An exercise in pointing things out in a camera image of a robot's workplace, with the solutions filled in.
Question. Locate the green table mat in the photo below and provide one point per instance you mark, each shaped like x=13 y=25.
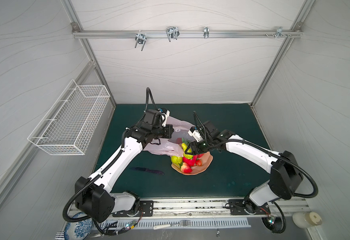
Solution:
x=228 y=175

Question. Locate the white vent strip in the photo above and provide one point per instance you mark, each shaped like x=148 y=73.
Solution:
x=196 y=223

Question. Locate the green apple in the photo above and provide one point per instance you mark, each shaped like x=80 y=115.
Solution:
x=176 y=160

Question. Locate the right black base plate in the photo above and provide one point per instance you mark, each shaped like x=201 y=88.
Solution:
x=246 y=207

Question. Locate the silver fork at corner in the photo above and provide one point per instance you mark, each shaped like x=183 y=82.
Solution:
x=60 y=236

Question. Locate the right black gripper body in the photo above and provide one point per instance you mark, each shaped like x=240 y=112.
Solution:
x=193 y=148

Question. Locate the white wire basket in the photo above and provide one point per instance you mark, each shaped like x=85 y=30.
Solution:
x=68 y=126

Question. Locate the middle metal clamp hook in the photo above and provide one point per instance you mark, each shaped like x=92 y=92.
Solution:
x=172 y=33

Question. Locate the blue white patterned plate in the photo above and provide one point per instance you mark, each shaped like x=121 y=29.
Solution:
x=78 y=230

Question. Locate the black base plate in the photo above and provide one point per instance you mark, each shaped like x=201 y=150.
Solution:
x=140 y=208
x=246 y=207

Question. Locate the green pear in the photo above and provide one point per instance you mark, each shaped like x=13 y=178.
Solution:
x=187 y=151

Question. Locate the left metal clamp hook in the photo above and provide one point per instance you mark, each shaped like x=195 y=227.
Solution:
x=140 y=39

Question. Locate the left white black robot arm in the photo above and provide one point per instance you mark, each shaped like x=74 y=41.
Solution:
x=93 y=197

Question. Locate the small strawberry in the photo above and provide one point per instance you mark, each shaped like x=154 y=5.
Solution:
x=199 y=162

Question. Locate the metal crossbar rail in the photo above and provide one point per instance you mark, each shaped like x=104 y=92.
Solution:
x=184 y=34

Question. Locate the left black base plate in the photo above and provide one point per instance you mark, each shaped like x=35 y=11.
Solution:
x=140 y=208

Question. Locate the dark blue knife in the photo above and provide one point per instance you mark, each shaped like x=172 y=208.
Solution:
x=147 y=170

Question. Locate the red apple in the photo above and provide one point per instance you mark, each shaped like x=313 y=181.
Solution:
x=185 y=168

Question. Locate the pink green dragon fruit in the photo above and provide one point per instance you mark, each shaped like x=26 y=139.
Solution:
x=191 y=162

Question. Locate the small metal ring hook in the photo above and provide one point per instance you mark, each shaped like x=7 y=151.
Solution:
x=206 y=32

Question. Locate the peach wavy fruit plate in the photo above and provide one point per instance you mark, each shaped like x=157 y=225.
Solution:
x=206 y=160

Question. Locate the metal clamp hook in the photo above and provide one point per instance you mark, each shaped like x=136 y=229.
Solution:
x=172 y=33
x=140 y=39

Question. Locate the white handled fork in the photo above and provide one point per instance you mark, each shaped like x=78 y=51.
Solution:
x=182 y=223

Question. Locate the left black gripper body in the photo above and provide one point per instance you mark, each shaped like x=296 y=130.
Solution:
x=161 y=132

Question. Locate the right metal bolt bracket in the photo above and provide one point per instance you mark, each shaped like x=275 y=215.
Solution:
x=279 y=34

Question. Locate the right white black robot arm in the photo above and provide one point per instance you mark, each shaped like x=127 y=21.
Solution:
x=286 y=180

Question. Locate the pink plastic bag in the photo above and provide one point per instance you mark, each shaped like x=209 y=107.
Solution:
x=172 y=146

